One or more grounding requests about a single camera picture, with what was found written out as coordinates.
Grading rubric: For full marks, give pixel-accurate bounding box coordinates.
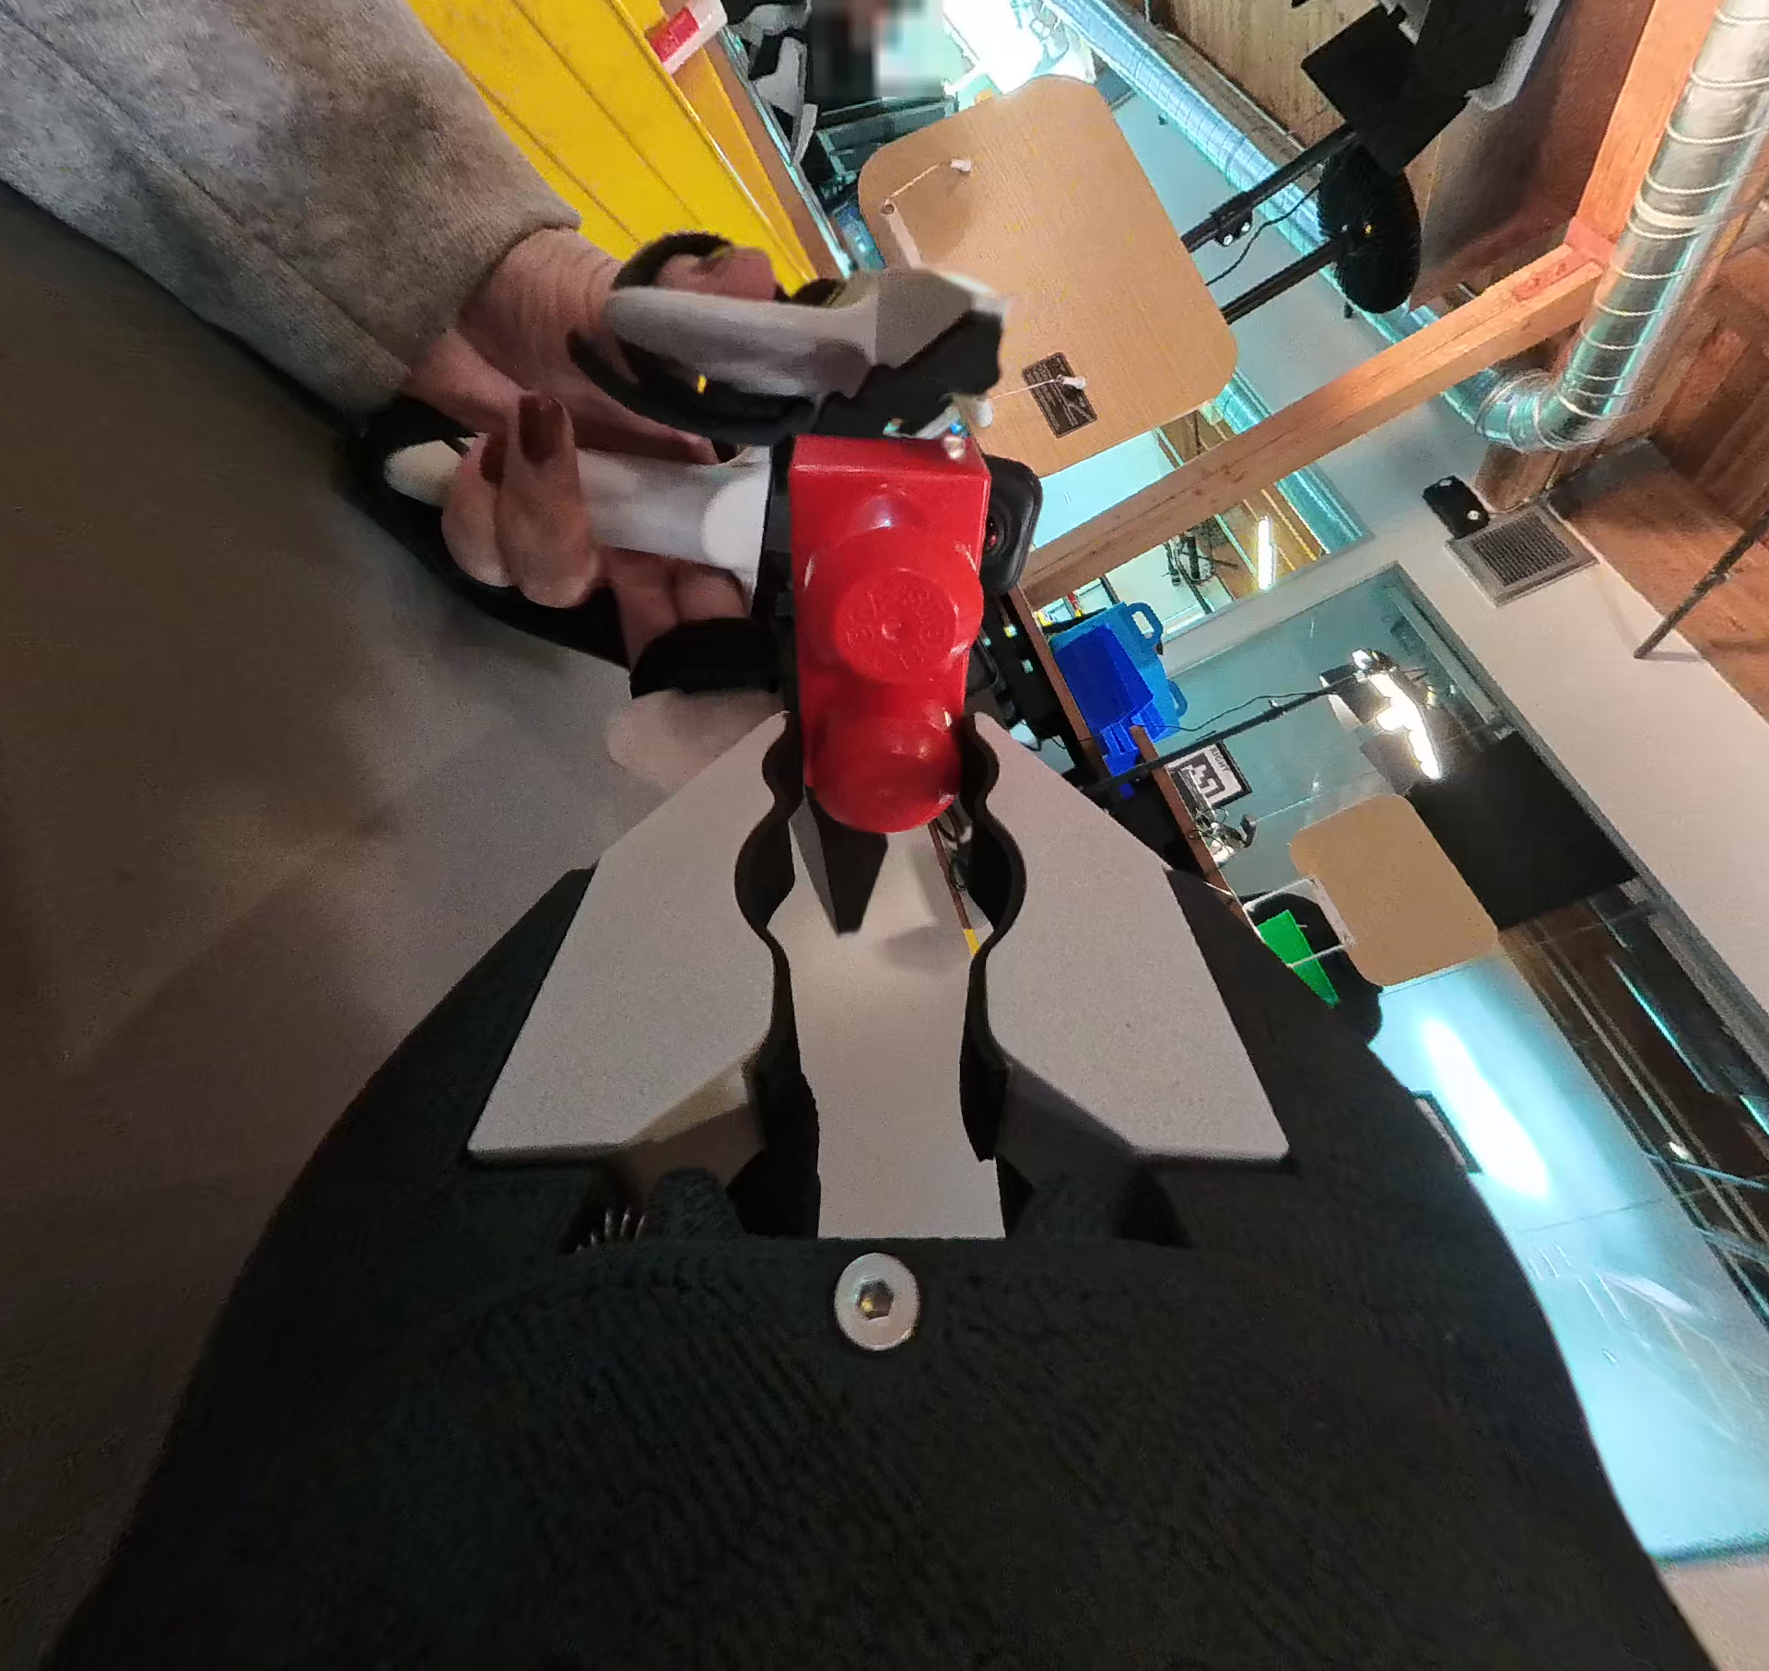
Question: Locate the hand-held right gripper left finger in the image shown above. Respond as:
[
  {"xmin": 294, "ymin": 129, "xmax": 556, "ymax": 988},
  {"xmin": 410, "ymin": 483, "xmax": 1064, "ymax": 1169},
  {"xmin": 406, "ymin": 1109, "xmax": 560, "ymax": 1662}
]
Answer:
[{"xmin": 467, "ymin": 711, "xmax": 806, "ymax": 1171}]

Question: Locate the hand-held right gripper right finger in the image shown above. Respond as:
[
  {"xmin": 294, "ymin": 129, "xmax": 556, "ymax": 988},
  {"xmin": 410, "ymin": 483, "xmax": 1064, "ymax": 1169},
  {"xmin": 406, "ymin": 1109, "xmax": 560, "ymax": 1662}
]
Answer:
[{"xmin": 956, "ymin": 714, "xmax": 1295, "ymax": 1169}]

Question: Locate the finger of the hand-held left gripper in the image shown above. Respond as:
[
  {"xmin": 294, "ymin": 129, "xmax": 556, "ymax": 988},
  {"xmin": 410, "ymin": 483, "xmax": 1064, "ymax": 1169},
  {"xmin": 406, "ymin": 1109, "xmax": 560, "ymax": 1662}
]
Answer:
[
  {"xmin": 791, "ymin": 788, "xmax": 889, "ymax": 938},
  {"xmin": 816, "ymin": 264, "xmax": 1014, "ymax": 443}
]

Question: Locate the red toy brick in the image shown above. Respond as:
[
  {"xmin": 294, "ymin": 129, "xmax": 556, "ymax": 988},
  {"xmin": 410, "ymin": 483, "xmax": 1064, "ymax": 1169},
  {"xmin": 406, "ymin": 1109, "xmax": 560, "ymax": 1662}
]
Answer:
[{"xmin": 785, "ymin": 433, "xmax": 993, "ymax": 834}]

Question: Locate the yellow plastic bin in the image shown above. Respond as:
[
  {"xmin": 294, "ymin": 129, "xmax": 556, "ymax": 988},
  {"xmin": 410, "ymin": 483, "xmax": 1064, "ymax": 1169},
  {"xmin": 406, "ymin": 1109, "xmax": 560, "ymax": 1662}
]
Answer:
[{"xmin": 340, "ymin": 0, "xmax": 833, "ymax": 295}]

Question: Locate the person's left hand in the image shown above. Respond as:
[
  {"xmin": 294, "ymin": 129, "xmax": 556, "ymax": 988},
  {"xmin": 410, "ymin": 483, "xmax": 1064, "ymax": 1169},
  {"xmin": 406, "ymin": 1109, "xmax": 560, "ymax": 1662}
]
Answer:
[{"xmin": 398, "ymin": 231, "xmax": 785, "ymax": 660}]

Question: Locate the wooden panel with label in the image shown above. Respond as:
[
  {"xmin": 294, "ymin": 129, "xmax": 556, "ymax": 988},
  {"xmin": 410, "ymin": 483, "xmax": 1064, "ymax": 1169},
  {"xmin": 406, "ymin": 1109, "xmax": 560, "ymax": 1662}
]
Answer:
[{"xmin": 854, "ymin": 75, "xmax": 1239, "ymax": 480}]

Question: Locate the yellow tape strip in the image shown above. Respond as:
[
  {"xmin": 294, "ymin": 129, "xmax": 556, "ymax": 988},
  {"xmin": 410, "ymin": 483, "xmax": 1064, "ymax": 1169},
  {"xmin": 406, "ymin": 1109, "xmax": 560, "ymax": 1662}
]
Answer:
[{"xmin": 924, "ymin": 807, "xmax": 999, "ymax": 961}]

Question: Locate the green plastic bin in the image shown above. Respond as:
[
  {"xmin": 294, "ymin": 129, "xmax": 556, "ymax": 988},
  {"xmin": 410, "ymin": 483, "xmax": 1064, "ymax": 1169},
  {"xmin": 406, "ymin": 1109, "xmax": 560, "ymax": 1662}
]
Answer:
[{"xmin": 1253, "ymin": 907, "xmax": 1345, "ymax": 1013}]

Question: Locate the plain wooden panel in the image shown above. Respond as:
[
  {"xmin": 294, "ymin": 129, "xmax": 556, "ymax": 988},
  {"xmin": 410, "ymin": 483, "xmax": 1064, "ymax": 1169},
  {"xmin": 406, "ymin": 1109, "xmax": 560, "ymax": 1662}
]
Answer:
[{"xmin": 1289, "ymin": 793, "xmax": 1503, "ymax": 992}]

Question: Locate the blue plastic bin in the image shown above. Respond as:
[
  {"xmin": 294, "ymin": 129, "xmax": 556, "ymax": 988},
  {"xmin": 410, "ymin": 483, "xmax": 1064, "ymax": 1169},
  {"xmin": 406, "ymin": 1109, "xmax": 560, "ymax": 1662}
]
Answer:
[{"xmin": 1047, "ymin": 599, "xmax": 1185, "ymax": 764}]

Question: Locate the studio light on stand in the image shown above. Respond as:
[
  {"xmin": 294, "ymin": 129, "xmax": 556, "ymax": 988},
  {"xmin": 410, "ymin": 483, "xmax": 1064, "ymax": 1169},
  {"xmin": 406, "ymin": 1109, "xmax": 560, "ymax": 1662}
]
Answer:
[{"xmin": 1078, "ymin": 645, "xmax": 1449, "ymax": 789}]

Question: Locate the black floor lamp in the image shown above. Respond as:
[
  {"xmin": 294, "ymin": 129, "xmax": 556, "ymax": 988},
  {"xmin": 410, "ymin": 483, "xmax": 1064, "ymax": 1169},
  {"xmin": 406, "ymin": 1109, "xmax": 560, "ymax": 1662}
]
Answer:
[{"xmin": 1178, "ymin": 127, "xmax": 1424, "ymax": 327}]

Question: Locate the black overhead light panel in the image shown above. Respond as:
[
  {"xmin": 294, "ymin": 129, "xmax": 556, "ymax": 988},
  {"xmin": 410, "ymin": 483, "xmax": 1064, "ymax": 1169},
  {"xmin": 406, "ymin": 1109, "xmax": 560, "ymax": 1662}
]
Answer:
[{"xmin": 1289, "ymin": 0, "xmax": 1615, "ymax": 170}]

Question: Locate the vent grille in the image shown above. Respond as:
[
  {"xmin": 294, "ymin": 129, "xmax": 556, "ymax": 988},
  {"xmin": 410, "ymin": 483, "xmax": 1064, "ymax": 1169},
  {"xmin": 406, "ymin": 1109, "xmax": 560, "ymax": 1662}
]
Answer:
[{"xmin": 1445, "ymin": 501, "xmax": 1599, "ymax": 605}]

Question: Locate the white cord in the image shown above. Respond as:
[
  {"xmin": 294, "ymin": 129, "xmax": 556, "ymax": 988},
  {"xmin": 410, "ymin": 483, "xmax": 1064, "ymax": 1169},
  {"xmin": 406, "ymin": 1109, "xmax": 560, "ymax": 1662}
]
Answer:
[{"xmin": 881, "ymin": 154, "xmax": 978, "ymax": 252}]

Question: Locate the wooden post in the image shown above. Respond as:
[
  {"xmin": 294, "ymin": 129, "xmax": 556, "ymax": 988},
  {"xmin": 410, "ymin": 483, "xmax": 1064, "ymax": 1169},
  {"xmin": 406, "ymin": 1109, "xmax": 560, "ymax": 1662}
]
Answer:
[{"xmin": 1020, "ymin": 248, "xmax": 1607, "ymax": 599}]

